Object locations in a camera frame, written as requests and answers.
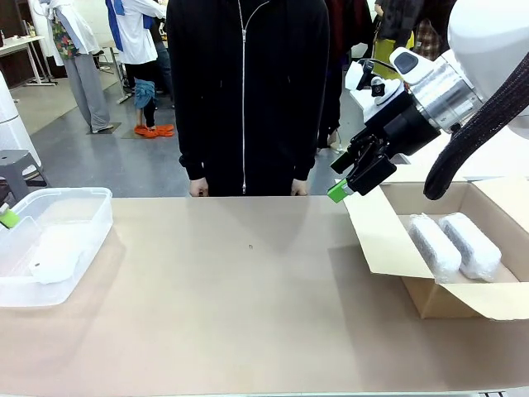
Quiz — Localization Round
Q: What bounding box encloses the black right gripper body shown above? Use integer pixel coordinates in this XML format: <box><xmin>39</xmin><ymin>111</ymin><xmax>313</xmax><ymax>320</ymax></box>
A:
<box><xmin>349</xmin><ymin>105</ymin><xmax>441</xmax><ymax>160</ymax></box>

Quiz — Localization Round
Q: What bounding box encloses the white unwrapped clock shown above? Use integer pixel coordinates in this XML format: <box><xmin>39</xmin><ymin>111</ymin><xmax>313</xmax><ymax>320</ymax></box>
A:
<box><xmin>29</xmin><ymin>235</ymin><xmax>83</xmax><ymax>285</ymax></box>

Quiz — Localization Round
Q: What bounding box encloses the bubble-wrapped clock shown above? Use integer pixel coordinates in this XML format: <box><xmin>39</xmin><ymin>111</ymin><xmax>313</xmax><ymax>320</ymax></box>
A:
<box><xmin>437</xmin><ymin>213</ymin><xmax>503</xmax><ymax>284</ymax></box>
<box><xmin>407</xmin><ymin>213</ymin><xmax>463</xmax><ymax>285</ymax></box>

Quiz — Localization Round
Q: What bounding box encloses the person's right forearm black sleeve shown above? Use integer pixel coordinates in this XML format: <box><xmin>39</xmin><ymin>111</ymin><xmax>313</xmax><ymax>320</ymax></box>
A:
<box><xmin>175</xmin><ymin>94</ymin><xmax>207</xmax><ymax>182</ymax></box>

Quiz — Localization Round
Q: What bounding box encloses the person's left forearm black sleeve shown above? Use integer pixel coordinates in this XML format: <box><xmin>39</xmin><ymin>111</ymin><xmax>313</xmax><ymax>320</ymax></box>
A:
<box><xmin>291</xmin><ymin>94</ymin><xmax>322</xmax><ymax>182</ymax></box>

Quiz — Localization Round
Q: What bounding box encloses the person's right hand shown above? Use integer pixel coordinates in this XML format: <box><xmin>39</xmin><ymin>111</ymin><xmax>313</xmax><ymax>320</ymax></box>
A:
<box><xmin>188</xmin><ymin>177</ymin><xmax>210</xmax><ymax>198</ymax></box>

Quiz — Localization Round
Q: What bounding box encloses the grey stool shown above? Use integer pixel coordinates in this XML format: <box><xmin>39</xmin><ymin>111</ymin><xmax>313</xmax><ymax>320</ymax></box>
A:
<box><xmin>0</xmin><ymin>149</ymin><xmax>50</xmax><ymax>199</ymax></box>

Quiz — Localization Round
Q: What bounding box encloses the clear plastic bin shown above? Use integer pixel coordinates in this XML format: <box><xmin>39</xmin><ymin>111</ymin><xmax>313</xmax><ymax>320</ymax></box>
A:
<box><xmin>0</xmin><ymin>186</ymin><xmax>114</xmax><ymax>308</ymax></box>

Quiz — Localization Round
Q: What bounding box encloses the person in plaid shirt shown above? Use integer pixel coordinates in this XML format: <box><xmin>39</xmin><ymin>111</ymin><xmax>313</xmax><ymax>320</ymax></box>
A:
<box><xmin>412</xmin><ymin>16</ymin><xmax>450</xmax><ymax>62</ymax></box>

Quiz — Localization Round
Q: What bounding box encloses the person with yellow skirt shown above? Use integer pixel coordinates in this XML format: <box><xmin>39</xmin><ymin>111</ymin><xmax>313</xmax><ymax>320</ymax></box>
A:
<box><xmin>374</xmin><ymin>0</ymin><xmax>416</xmax><ymax>63</ymax></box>

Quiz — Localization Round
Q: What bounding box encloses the brown cardboard box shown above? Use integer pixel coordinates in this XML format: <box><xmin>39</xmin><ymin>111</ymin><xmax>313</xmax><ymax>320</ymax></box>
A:
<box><xmin>343</xmin><ymin>175</ymin><xmax>529</xmax><ymax>322</ymax></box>

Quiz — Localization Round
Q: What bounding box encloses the person in black hoodie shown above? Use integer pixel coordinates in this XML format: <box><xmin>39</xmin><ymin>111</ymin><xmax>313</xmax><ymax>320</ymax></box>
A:
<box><xmin>164</xmin><ymin>0</ymin><xmax>331</xmax><ymax>198</ymax></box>

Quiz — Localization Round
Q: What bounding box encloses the mannequin with grey trousers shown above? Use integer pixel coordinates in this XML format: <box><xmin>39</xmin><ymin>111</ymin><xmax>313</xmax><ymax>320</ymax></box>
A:
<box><xmin>31</xmin><ymin>0</ymin><xmax>113</xmax><ymax>134</ymax></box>

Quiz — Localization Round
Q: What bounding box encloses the orange cloth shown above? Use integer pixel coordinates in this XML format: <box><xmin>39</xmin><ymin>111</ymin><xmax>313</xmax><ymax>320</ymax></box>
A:
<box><xmin>133</xmin><ymin>122</ymin><xmax>175</xmax><ymax>138</ymax></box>

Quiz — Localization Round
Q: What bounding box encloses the table with white legs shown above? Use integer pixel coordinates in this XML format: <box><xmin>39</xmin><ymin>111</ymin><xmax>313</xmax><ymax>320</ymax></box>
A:
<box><xmin>98</xmin><ymin>39</ymin><xmax>137</xmax><ymax>105</ymax></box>

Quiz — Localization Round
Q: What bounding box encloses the white desk with metal legs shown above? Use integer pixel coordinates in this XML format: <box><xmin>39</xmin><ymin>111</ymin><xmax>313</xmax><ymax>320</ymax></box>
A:
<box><xmin>0</xmin><ymin>35</ymin><xmax>59</xmax><ymax>88</ymax></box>

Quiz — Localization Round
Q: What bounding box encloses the person in blue jeans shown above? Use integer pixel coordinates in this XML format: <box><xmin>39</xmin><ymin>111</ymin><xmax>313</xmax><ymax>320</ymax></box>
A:
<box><xmin>150</xmin><ymin>7</ymin><xmax>174</xmax><ymax>111</ymax></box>

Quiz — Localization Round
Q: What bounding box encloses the mannequin with blue scarf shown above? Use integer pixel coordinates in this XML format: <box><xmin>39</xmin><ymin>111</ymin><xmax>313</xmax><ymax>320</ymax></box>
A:
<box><xmin>105</xmin><ymin>0</ymin><xmax>169</xmax><ymax>130</ymax></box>

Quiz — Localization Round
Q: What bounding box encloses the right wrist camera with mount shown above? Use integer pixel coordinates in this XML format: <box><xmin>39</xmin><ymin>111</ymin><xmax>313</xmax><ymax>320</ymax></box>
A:
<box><xmin>345</xmin><ymin>59</ymin><xmax>412</xmax><ymax>125</ymax></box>

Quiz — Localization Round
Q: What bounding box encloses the black braided cable sleeve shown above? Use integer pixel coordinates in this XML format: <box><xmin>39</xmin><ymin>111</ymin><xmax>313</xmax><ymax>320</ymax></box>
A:
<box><xmin>423</xmin><ymin>51</ymin><xmax>529</xmax><ymax>202</ymax></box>

